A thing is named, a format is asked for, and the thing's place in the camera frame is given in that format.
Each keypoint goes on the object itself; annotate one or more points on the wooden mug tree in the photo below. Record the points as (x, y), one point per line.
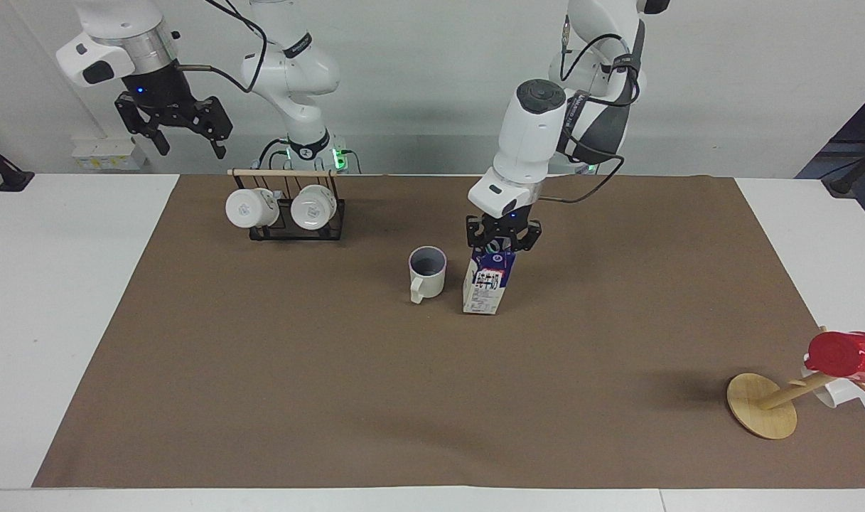
(759, 409)

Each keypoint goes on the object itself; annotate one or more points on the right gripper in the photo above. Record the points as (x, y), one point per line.
(158, 92)

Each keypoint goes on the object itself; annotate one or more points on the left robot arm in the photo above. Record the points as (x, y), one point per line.
(532, 135)

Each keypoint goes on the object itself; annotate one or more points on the black stand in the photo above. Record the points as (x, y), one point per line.
(2, 174)
(855, 174)

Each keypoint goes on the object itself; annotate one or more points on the red cup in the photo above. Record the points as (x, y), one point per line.
(848, 355)

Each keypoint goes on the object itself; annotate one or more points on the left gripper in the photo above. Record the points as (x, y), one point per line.
(507, 219)

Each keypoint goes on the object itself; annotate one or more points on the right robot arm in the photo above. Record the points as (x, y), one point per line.
(297, 71)

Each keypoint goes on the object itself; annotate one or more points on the black rack with wooden rod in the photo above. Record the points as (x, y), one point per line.
(283, 173)

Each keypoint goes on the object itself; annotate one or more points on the white cup with grey inside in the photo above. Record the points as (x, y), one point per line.
(428, 279)

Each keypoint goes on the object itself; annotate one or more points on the blue and white milk carton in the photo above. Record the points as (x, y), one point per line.
(485, 284)

